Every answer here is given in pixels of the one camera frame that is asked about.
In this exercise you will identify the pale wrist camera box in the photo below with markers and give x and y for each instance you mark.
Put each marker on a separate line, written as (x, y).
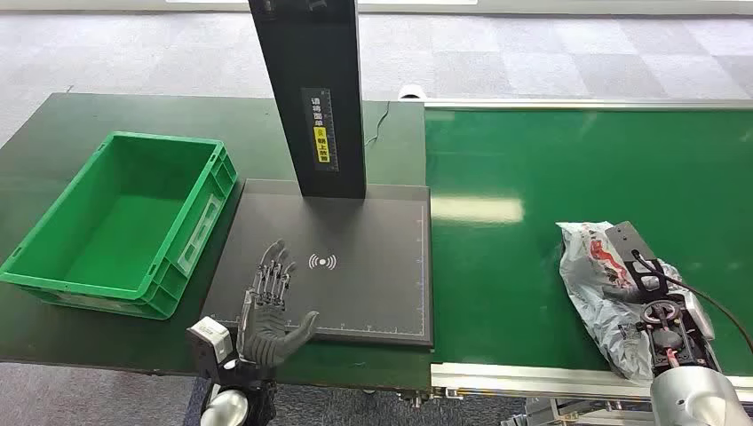
(209, 341)
(628, 238)

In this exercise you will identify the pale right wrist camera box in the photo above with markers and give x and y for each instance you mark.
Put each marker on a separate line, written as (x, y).
(628, 238)

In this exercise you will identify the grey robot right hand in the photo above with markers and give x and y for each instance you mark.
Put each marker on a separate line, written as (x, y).
(623, 292)

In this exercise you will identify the black scanner base plate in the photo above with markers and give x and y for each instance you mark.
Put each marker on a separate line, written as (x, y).
(365, 276)

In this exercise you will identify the green plastic crate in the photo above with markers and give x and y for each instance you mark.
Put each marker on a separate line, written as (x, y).
(117, 223)

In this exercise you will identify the yellow and white column label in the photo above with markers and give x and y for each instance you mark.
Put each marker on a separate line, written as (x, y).
(322, 132)

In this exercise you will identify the dark green table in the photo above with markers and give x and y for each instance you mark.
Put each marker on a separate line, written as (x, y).
(59, 117)

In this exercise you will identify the black scanner column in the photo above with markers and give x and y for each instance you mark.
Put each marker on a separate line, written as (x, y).
(312, 59)

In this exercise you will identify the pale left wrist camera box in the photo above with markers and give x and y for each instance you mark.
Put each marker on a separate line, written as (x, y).
(209, 341)

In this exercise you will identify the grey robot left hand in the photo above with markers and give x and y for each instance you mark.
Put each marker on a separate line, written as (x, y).
(265, 335)

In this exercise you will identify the green conveyor belt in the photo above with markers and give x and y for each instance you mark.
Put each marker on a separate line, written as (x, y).
(500, 264)

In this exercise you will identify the grey plastic mailer package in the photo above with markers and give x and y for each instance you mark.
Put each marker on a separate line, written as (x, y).
(594, 294)

